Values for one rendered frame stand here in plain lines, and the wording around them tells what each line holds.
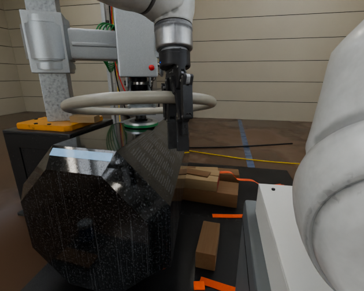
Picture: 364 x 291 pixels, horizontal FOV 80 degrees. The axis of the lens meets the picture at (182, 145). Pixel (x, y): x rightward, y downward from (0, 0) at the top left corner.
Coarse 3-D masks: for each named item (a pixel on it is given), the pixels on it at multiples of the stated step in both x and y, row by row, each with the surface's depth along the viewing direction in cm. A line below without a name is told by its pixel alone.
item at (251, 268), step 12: (252, 204) 58; (252, 216) 53; (252, 228) 49; (240, 240) 63; (252, 240) 45; (240, 252) 61; (252, 252) 42; (240, 264) 59; (252, 264) 40; (264, 264) 39; (240, 276) 57; (252, 276) 38; (264, 276) 37; (240, 288) 56; (252, 288) 38; (264, 288) 35
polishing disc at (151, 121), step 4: (128, 120) 140; (132, 120) 140; (148, 120) 140; (152, 120) 140; (156, 120) 140; (128, 124) 132; (132, 124) 130; (136, 124) 130; (140, 124) 130; (144, 124) 131; (148, 124) 132; (152, 124) 134
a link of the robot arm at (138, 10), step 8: (96, 0) 41; (104, 0) 40; (112, 0) 40; (120, 0) 41; (128, 0) 41; (136, 0) 42; (144, 0) 42; (120, 8) 43; (128, 8) 43; (136, 8) 44; (144, 8) 44
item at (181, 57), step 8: (168, 48) 48; (176, 48) 48; (160, 56) 50; (168, 56) 48; (176, 56) 48; (184, 56) 49; (160, 64) 50; (168, 64) 49; (176, 64) 48; (184, 64) 49; (168, 72) 53; (176, 72) 49; (184, 72) 49; (176, 80) 49; (176, 88) 50
